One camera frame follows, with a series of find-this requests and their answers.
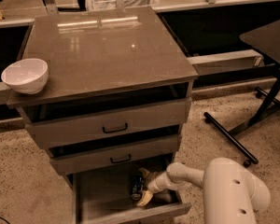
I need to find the blue pepsi can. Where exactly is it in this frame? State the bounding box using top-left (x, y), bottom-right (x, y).
top-left (131, 175), bottom-right (144, 201)

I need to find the middle grey drawer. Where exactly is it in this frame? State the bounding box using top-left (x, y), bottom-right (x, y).
top-left (49, 134), bottom-right (181, 175)

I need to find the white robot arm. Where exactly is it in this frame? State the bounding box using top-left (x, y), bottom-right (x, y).
top-left (137, 158), bottom-right (271, 224)

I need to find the open bottom grey drawer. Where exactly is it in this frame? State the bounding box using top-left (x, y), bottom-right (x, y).
top-left (72, 155), bottom-right (190, 224)

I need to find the top grey drawer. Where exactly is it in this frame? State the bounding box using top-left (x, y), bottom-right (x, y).
top-left (26, 98), bottom-right (191, 149)

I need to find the grey drawer cabinet with counter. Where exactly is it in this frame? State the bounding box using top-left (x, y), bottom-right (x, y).
top-left (7, 6), bottom-right (199, 224)

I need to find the white bowl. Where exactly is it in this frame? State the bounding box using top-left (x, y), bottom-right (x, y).
top-left (1, 58), bottom-right (49, 94)

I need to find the white wire basket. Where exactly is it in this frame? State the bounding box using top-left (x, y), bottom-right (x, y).
top-left (86, 0), bottom-right (159, 11)

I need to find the black table with wheeled base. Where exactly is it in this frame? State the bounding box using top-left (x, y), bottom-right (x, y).
top-left (203, 20), bottom-right (280, 167)

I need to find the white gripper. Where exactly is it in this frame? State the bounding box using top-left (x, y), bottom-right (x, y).
top-left (137, 168), bottom-right (173, 207)

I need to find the grey side rail ledge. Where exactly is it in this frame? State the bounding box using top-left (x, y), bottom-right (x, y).
top-left (188, 49), bottom-right (264, 76)

